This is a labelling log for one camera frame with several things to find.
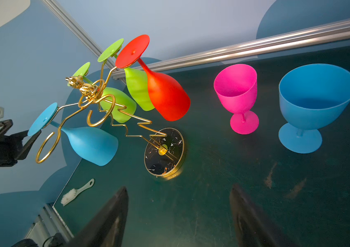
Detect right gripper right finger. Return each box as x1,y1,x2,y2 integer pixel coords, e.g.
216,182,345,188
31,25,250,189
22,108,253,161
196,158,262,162
229,184,297,247

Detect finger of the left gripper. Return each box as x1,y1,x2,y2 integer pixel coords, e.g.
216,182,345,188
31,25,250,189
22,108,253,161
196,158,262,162
14,130,42,161

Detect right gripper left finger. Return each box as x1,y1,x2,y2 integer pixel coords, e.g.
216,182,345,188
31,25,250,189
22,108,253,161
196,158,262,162
66,186,129,247

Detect pink wine glass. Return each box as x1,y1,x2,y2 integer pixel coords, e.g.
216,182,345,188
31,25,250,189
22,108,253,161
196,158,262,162
214,64,259,135

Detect blue wine glass front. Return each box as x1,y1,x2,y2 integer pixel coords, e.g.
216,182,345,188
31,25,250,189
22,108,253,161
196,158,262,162
279,63,350,154

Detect blue wine glass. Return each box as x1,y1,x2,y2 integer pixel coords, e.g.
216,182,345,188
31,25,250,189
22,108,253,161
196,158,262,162
28,103,119,166
279,63,350,154

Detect blue wine glass left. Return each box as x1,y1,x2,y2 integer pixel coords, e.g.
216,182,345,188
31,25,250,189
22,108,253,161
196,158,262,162
28,103,119,166

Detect green wine glass left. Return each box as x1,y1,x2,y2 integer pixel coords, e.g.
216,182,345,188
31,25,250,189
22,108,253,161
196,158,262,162
66,62,136,127

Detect green wine glass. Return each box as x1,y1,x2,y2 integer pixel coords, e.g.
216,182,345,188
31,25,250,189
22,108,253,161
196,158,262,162
66,62,136,127
98,39,154,111

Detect green wine glass back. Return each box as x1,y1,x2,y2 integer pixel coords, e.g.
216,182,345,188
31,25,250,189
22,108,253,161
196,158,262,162
98,39,154,111

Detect red wine glass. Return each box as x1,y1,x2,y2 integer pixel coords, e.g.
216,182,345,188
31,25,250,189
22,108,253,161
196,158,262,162
115,35,190,121

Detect white scrub brush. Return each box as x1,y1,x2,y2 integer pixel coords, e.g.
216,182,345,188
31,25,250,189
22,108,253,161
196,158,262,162
61,179,95,206

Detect gold wire glass rack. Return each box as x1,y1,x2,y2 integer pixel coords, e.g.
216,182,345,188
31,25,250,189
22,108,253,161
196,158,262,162
35,60,187,179

